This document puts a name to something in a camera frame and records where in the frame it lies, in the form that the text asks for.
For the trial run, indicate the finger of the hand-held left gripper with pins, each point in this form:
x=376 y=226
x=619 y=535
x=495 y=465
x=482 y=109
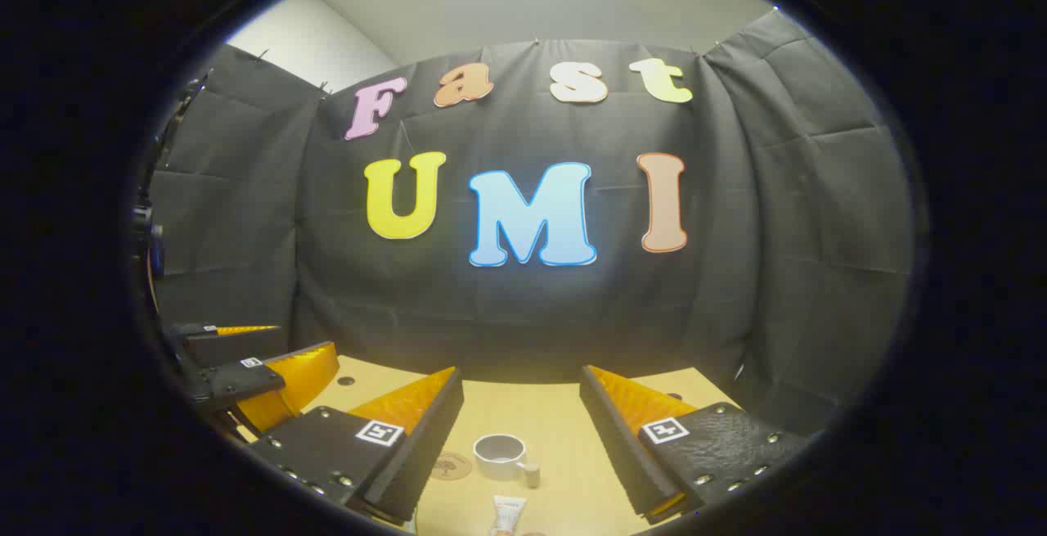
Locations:
x=237 y=346
x=233 y=380

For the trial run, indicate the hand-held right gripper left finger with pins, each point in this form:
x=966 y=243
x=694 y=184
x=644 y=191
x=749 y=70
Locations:
x=425 y=454

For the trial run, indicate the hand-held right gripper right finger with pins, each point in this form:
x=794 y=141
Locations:
x=617 y=446

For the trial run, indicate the round wooden coaster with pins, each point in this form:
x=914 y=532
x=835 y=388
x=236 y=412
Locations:
x=450 y=466

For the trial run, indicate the white cup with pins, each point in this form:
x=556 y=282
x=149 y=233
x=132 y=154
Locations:
x=495 y=462

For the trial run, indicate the white toothpaste tube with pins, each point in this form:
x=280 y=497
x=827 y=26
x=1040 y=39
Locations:
x=509 y=513

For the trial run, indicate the light wooden desktop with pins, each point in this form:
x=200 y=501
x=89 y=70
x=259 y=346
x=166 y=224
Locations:
x=532 y=413

